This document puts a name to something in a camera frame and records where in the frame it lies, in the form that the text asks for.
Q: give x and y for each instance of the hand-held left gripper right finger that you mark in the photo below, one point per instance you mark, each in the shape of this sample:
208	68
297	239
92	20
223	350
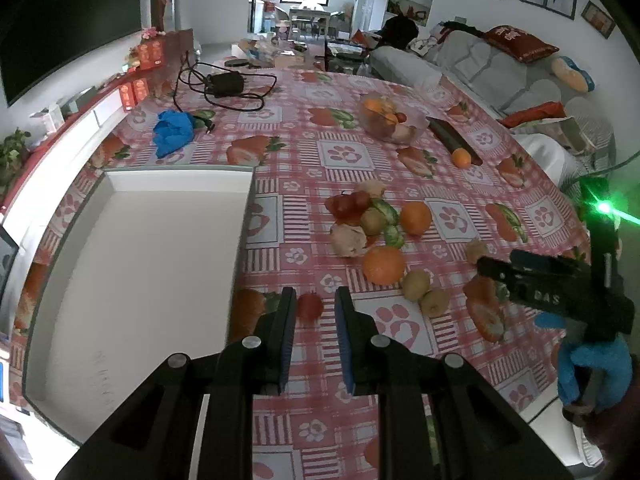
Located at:
345	340

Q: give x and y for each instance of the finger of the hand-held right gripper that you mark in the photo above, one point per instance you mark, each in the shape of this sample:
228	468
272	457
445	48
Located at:
530	295
540	266

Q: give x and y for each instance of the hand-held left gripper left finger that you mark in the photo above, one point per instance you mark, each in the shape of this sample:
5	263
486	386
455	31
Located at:
287	340

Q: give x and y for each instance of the large orange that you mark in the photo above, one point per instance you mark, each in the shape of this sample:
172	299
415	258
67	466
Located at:
383	265

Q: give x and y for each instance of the clear glass bowl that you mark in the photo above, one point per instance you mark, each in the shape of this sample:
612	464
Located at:
367	127

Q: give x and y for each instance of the person's right forearm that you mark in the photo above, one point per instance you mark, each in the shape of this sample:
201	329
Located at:
617	440

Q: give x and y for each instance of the person's right hand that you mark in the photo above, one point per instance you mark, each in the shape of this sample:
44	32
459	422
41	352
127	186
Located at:
610	365

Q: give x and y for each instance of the brown kiwi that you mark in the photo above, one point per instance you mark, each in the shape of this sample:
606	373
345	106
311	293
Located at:
434	303
477	251
372	221
416	284

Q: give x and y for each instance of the pale garlic bulb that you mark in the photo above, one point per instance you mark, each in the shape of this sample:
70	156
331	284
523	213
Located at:
348	240

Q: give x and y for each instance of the white blanket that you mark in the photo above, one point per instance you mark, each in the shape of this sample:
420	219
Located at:
545	155

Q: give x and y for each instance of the small orange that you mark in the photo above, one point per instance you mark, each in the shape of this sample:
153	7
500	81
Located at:
461	158

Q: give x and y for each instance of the orange pillow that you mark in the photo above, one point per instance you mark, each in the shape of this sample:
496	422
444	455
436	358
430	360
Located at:
532	114

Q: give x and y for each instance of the pale husked physalis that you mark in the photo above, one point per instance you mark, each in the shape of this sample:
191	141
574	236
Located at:
370	188
403	134

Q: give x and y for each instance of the white fan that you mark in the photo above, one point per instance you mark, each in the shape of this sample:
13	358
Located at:
595	122

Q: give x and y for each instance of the pink strawberry print tablecloth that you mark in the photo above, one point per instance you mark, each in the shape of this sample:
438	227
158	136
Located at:
350	155

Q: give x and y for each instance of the blue and yellow plush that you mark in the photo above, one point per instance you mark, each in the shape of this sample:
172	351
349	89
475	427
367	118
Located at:
572	74

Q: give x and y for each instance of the grey sofa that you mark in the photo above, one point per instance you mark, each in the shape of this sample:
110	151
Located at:
480	70

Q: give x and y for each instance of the red pillow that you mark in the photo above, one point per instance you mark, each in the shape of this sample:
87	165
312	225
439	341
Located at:
520	42

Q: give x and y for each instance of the blue cloth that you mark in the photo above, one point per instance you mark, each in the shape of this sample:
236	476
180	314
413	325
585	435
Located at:
172	130

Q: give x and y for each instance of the black bag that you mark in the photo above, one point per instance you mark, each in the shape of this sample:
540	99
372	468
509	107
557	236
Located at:
400	30

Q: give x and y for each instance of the small red boxes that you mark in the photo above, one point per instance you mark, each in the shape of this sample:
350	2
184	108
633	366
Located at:
134	94

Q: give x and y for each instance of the white tv cabinet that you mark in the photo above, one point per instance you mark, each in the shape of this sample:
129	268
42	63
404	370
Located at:
60	160

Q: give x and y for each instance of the brown boxes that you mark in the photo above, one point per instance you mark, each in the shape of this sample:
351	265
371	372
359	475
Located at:
179	44

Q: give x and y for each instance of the red gift box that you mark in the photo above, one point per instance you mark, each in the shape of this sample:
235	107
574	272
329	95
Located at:
151	55

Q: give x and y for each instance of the dining table with chairs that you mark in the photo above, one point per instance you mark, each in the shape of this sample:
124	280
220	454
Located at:
307	16

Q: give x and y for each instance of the small white box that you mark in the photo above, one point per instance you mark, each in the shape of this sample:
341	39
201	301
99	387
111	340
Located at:
48	117

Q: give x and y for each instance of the green potted plant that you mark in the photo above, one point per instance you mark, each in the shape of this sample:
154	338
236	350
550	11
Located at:
12	155

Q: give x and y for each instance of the pink flowers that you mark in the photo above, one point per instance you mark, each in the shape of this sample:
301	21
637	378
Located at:
150	34

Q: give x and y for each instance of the black television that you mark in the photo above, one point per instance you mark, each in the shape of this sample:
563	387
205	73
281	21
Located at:
65	15

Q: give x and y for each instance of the tilted picture frame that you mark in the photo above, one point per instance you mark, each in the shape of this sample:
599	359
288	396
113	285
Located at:
598	19

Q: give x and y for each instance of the wall painting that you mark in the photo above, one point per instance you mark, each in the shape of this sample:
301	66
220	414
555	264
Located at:
407	9

